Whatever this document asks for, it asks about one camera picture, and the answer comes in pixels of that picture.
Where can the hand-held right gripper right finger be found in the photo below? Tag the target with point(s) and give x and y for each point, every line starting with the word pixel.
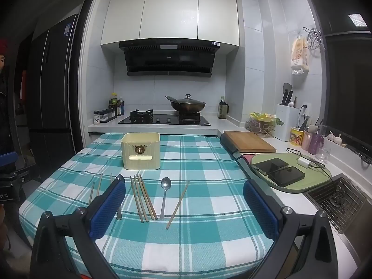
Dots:
pixel 261 212

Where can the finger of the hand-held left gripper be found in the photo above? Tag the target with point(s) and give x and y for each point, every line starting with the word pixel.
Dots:
pixel 8 159

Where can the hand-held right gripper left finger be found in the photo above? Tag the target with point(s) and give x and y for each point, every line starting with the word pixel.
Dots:
pixel 107 206

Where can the cream ribbed utensil holder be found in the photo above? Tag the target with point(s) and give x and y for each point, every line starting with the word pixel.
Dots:
pixel 151 148

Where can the black phone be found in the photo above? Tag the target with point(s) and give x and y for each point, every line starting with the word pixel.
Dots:
pixel 270 166
pixel 287 176

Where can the pink cloth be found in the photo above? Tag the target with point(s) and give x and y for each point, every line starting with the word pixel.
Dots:
pixel 248 159

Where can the teal checked tablecloth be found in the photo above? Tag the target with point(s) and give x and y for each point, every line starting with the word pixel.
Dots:
pixel 203 209

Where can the white charger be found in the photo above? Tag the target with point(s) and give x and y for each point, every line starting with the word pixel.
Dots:
pixel 303 162

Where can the light green tray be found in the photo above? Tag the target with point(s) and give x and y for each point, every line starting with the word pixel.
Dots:
pixel 316 178

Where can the wooden cutting board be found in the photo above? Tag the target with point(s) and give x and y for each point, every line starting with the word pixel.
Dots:
pixel 247 142

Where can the black textured pad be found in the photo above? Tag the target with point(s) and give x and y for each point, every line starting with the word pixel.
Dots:
pixel 229 145

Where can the metal sink strainer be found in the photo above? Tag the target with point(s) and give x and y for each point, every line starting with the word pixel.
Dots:
pixel 337 200

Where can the dark refrigerator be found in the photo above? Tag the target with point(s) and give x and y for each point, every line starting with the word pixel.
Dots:
pixel 55 93

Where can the pink cup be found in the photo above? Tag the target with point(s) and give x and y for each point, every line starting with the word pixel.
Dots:
pixel 306 142

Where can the yellow printed mug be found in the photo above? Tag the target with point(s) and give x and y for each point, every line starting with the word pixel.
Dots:
pixel 296 136

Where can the clear glass cup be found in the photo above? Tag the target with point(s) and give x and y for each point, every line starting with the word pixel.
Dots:
pixel 323 154

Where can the purple bottle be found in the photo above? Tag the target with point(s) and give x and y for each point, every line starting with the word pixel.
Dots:
pixel 316 145

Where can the white spice jar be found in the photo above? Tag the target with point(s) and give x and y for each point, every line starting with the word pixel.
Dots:
pixel 96 117

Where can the clear spice jar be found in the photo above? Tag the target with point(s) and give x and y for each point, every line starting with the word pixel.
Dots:
pixel 109 114
pixel 103 116

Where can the white knife block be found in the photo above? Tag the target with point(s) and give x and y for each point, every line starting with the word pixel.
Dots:
pixel 286 125

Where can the steel sink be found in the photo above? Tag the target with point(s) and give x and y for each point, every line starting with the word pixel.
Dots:
pixel 354 209

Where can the dark sauce bottle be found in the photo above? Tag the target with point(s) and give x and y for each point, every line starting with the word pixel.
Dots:
pixel 120 107

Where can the garlic bulb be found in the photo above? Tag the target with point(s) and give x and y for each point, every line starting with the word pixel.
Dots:
pixel 338 139
pixel 331 137

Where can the black gas stove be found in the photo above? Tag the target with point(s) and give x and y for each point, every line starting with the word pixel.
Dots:
pixel 165 119

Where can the glass french press jug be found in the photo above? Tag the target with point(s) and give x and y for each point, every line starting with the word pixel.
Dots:
pixel 222 112

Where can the dark wok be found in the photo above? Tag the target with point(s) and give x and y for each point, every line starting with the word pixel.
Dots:
pixel 186 108

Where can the glass wok lid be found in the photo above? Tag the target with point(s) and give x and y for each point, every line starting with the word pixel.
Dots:
pixel 189 101

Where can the dark window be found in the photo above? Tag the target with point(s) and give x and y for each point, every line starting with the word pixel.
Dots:
pixel 348 93

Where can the black range hood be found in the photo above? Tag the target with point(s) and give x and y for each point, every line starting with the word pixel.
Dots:
pixel 171 61

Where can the orange printed hanging bag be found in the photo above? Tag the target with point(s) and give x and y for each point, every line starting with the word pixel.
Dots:
pixel 299 55

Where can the wall socket with plug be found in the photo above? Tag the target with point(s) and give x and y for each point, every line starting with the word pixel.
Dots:
pixel 304 107

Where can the white wall cabinet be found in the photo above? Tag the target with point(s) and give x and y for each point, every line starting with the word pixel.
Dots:
pixel 168 8

